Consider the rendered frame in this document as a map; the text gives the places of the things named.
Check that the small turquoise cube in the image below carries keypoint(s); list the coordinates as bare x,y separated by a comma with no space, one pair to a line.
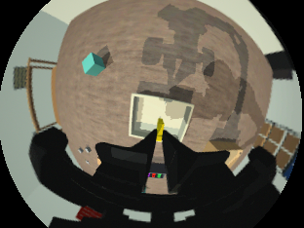
93,64

